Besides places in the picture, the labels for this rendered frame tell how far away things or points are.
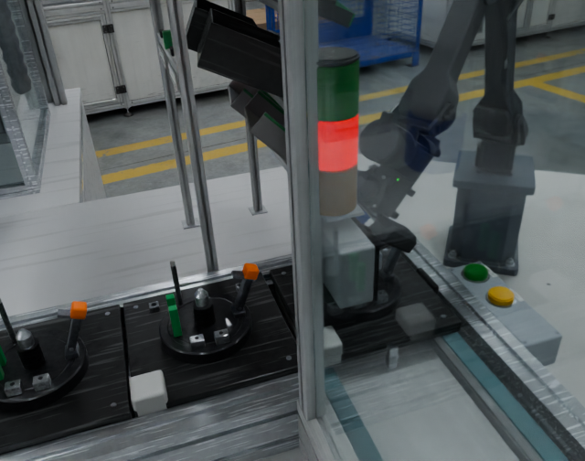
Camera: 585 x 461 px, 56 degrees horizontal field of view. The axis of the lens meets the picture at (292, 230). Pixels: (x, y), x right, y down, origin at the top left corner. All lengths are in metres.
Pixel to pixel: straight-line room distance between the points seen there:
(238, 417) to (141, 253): 0.62
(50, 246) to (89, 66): 3.44
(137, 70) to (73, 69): 0.49
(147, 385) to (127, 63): 4.15
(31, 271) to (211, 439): 0.69
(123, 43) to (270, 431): 4.18
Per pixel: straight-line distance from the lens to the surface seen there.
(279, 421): 0.80
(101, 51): 4.75
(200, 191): 0.96
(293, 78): 0.50
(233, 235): 1.30
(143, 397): 0.78
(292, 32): 0.49
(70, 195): 1.63
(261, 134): 0.99
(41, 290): 1.26
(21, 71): 1.87
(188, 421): 0.77
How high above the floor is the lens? 1.54
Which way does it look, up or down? 32 degrees down
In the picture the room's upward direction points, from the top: 3 degrees counter-clockwise
